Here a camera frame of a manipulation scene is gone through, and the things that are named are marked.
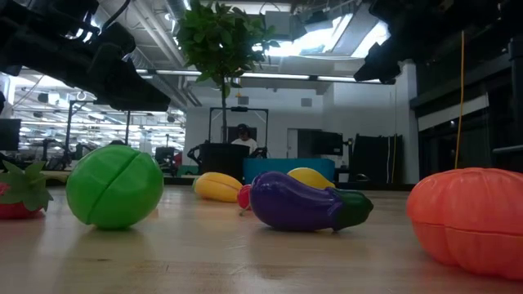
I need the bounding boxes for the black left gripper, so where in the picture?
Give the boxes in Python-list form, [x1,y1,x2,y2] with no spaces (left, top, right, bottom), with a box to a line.
[0,24,172,112]

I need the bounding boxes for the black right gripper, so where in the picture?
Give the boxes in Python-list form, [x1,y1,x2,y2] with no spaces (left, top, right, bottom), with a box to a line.
[353,0,450,85]

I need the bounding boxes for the yellow toy banana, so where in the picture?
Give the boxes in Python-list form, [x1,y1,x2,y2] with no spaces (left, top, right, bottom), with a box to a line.
[192,171,244,203]

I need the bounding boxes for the yellow toy lemon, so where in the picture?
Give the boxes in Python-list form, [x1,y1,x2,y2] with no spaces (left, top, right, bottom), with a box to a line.
[287,167,336,190]

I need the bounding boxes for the purple toy eggplant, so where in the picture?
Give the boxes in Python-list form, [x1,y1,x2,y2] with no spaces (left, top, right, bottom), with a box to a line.
[248,170,375,233]

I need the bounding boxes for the orange toy pumpkin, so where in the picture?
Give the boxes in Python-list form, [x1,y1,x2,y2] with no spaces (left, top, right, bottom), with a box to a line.
[405,167,523,281]

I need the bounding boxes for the teal plastic tupperware container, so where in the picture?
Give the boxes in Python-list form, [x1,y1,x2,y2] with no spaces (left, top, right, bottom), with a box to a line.
[243,158,337,185]

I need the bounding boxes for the small dark office monitor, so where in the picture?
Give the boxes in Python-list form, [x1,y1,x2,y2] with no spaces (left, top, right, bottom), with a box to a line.
[154,146,176,163]

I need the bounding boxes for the black standing panels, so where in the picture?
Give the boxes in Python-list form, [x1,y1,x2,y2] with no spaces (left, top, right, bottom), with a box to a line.
[351,133,405,185]

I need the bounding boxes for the green round toy cabbage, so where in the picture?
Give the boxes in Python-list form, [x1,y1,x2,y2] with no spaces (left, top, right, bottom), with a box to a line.
[65,145,165,229]

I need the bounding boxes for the green potted plant black pot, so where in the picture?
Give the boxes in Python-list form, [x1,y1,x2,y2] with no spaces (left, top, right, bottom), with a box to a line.
[175,0,281,184]

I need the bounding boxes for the red toy strawberry green leaves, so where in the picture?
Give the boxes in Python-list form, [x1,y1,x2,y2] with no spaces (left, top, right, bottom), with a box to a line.
[0,159,69,221]

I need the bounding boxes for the small red toy cherry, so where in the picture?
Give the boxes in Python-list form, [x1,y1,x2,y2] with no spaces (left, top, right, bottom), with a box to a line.
[237,183,253,216]

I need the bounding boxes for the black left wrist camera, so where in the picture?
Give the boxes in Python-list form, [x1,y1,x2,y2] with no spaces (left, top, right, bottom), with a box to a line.
[87,22,136,62]

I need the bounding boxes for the black tall stand frame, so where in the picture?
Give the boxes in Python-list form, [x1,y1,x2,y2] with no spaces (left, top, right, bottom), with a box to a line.
[63,100,132,167]

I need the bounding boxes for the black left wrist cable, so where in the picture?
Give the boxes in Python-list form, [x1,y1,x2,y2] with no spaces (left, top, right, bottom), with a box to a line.
[100,0,132,32]

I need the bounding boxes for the yellow hanging cable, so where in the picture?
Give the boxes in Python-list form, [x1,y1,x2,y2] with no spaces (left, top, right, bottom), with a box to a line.
[454,30,467,169]

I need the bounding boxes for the dark wall screen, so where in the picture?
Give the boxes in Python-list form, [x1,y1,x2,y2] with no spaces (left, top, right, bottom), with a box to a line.
[297,129,344,158]

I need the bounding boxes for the black background station frame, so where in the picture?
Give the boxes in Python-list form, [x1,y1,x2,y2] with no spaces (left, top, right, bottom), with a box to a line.
[208,106,270,144]

